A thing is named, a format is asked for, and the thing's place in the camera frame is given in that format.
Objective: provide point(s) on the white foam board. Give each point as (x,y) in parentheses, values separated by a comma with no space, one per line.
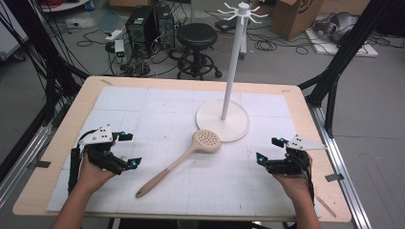
(350,49)

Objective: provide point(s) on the person's right hand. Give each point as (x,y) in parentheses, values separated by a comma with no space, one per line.
(296,187)

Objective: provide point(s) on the printed cardboard box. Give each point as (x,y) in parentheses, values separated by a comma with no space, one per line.
(293,19)

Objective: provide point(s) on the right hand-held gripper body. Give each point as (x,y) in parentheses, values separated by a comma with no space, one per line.
(302,143)

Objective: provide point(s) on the white cabinet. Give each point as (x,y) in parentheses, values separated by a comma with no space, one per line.
(9,38)

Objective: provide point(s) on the white round table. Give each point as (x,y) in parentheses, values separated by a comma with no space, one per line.
(63,6)

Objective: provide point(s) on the grey device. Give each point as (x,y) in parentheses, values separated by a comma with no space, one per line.
(340,25)

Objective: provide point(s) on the large black computer tower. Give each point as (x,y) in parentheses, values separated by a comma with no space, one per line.
(140,31)

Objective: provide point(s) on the white adapter box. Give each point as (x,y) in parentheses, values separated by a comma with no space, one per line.
(119,47)

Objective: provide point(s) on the white power strip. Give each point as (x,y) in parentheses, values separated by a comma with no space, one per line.
(113,35)

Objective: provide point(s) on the beige slotted spoon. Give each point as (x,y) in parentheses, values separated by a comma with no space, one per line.
(207,141)

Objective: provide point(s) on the white hook stand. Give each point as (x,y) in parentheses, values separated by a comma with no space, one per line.
(234,63)

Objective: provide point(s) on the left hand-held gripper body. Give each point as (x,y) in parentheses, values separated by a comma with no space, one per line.
(98,136)

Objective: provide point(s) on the plain cardboard box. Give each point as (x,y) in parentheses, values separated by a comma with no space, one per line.
(130,2)

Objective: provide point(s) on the person's left hand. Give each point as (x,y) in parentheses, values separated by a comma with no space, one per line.
(92,178)

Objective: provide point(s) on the black tape piece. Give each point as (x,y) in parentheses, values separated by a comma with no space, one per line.
(334,177)
(43,164)

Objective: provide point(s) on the black metal frame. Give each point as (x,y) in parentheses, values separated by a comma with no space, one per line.
(38,41)
(347,51)

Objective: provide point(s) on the white grid mat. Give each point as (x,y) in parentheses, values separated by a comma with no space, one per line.
(159,105)

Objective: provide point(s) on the beige masking tape strip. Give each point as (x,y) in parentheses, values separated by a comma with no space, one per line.
(106,82)
(286,91)

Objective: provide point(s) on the black round stool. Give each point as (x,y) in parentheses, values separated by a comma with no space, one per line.
(197,35)

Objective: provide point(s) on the aluminium rail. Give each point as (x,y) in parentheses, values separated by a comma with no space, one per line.
(22,162)
(344,165)

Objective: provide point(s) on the slim black computer tower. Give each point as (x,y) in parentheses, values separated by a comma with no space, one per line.
(165,28)

